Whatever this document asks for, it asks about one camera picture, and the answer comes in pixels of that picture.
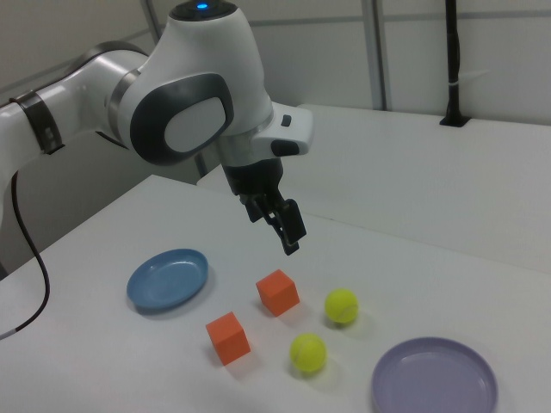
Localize black pole with base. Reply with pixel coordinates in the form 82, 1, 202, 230
438, 0, 470, 128

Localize purple plate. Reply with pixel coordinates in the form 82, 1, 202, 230
370, 336, 500, 413

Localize yellow tennis ball black print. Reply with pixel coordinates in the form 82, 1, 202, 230
288, 333, 328, 373

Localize orange cube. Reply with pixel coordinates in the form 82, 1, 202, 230
255, 268, 300, 318
205, 311, 252, 367

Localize blue plate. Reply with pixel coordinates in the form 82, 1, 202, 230
126, 248, 210, 317

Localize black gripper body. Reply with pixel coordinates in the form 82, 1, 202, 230
221, 157, 286, 204

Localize dark strap around arm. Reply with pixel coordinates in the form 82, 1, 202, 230
10, 88, 65, 156

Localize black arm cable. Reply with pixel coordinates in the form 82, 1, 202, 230
0, 170, 52, 342

